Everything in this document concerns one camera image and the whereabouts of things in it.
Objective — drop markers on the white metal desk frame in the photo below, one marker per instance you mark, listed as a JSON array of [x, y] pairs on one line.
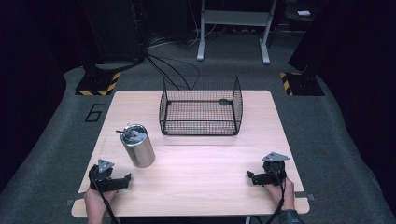
[[236, 18]]

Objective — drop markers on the black equipment stand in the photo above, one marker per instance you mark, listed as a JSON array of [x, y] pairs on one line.
[[115, 34]]

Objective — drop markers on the stainless steel cylindrical canister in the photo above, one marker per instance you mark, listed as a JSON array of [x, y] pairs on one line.
[[140, 152]]

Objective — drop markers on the small white box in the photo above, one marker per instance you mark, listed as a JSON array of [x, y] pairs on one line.
[[304, 13]]

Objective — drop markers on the grey metal table bracket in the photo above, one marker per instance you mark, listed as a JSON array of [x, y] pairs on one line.
[[74, 199], [304, 196]]

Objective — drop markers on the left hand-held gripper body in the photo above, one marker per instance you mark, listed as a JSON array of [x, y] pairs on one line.
[[101, 179]]

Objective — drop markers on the person's left hand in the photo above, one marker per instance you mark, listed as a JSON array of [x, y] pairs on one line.
[[96, 202]]

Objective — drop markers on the black yellow striped base plate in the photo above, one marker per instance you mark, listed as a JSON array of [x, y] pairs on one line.
[[98, 85], [302, 85]]

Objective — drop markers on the person's right hand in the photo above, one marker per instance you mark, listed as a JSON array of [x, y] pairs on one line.
[[285, 196]]

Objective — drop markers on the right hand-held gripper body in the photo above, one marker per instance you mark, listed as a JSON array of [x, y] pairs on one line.
[[275, 169]]

